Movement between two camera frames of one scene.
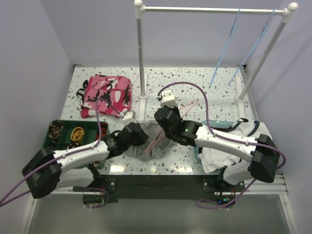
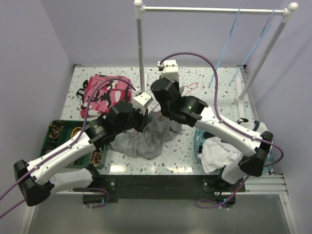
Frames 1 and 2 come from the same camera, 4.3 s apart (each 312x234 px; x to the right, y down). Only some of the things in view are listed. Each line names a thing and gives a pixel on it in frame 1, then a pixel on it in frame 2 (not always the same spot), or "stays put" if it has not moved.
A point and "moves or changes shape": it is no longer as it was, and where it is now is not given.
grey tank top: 156,146 moves or changes shape
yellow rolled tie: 77,133 stays put
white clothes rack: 288,13 stays put
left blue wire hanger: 235,24 stays put
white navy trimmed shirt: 214,160 stays put
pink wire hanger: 195,102 → 155,107
